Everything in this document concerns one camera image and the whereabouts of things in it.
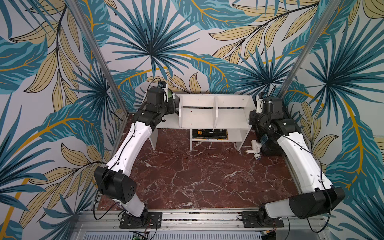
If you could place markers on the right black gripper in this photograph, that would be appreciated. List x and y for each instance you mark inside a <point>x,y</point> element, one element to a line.
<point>268,147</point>

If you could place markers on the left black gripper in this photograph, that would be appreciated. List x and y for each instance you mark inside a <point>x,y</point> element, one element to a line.
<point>170,107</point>

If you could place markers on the dark grey green cloth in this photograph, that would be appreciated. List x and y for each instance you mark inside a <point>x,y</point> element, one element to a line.
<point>170,94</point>

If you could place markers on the white wooden bookshelf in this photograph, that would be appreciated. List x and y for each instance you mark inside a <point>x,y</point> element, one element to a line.
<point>211,112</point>

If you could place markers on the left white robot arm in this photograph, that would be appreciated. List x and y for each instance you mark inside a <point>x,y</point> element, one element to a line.
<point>114,180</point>

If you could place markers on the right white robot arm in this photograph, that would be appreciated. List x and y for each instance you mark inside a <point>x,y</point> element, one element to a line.
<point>318,195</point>

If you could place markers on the white pvc pipe fitting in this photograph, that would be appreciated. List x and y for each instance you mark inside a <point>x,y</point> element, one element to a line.
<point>255,148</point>

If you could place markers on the black yellow book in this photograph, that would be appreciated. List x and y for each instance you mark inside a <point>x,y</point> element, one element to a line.
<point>206,134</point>

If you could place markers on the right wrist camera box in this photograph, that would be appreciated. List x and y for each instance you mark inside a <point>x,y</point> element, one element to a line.
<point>259,102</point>

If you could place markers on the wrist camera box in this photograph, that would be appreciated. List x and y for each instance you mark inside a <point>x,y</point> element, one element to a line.
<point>163,85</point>
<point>259,102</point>

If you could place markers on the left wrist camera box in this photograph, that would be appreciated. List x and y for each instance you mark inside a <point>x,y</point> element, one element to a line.
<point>163,85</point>

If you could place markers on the right aluminium corner post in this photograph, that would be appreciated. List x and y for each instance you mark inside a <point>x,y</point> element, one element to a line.
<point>313,37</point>

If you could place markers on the aluminium corner post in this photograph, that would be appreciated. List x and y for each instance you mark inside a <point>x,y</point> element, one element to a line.
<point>86,28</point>
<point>313,37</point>

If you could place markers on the left aluminium corner post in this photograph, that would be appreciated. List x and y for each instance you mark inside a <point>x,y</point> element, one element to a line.
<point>86,28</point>

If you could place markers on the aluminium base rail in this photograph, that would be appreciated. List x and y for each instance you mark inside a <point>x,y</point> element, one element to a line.
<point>198,224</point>

